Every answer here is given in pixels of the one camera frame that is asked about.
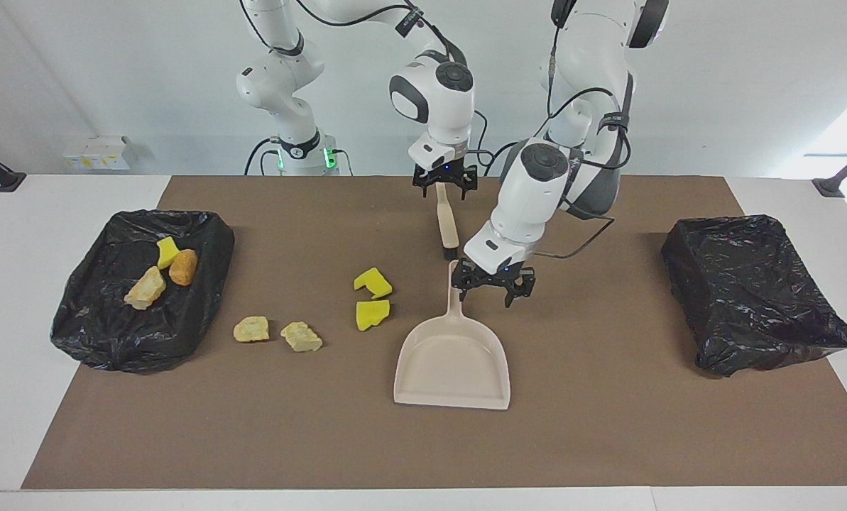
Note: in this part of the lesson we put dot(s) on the jagged beige sponge scrap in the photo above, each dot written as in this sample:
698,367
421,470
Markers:
301,337

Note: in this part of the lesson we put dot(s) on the orange brown sponge lump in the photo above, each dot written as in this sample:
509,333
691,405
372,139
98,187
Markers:
184,267

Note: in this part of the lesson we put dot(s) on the beige plastic dustpan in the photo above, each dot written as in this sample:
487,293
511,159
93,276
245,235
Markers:
451,362

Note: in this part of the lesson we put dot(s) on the rounded beige sponge scrap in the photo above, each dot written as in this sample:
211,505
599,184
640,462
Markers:
251,330

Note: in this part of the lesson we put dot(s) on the pale tan sponge chunk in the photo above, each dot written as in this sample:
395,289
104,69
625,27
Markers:
146,289

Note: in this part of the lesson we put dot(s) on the beige hand brush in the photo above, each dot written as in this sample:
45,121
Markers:
448,227

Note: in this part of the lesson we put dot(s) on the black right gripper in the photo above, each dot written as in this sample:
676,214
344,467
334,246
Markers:
446,172

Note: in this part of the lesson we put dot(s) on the black bag lined trash bin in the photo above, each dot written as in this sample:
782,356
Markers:
750,298
104,326

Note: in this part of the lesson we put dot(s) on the brown table mat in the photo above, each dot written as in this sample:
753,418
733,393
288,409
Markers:
423,440

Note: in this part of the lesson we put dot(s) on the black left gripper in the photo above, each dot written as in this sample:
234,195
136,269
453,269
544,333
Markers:
494,275

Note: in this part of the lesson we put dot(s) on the notched yellow sponge piece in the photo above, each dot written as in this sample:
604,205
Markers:
377,284

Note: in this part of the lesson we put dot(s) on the green and yellow sponge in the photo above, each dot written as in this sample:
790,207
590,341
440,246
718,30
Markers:
167,252

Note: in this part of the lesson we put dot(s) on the white wall socket box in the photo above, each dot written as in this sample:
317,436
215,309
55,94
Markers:
96,152

